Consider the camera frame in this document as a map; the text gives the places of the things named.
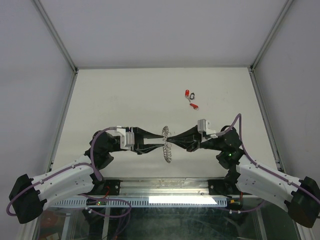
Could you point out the aluminium mounting rail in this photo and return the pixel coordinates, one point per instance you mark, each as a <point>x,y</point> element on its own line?
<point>144,186</point>

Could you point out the white slotted cable duct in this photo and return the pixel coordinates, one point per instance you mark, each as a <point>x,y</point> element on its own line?
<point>158,201</point>

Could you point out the red handled key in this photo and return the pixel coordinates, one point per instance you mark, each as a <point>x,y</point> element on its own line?
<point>187,95</point>

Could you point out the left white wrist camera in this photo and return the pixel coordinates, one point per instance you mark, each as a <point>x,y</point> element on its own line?
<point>127,137</point>

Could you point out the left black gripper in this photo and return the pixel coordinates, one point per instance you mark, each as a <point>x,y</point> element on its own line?
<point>139,147</point>

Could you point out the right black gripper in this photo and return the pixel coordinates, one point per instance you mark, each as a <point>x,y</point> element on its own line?
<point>190,140</point>

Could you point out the red key tag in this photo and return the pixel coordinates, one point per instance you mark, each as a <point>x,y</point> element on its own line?
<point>194,106</point>

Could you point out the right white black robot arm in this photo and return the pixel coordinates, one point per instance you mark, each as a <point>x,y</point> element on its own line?
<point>300,198</point>

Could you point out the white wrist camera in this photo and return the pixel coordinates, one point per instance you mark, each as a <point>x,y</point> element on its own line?
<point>127,137</point>
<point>203,127</point>

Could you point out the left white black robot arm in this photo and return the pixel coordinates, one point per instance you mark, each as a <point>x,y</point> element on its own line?
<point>30,196</point>

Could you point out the metal disc with key rings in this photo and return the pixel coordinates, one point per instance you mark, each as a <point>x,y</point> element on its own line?
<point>166,148</point>

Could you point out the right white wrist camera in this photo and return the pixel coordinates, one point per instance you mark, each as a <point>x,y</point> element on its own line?
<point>203,127</point>

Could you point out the black white key tag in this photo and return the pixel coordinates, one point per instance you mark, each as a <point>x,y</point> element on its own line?
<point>192,96</point>

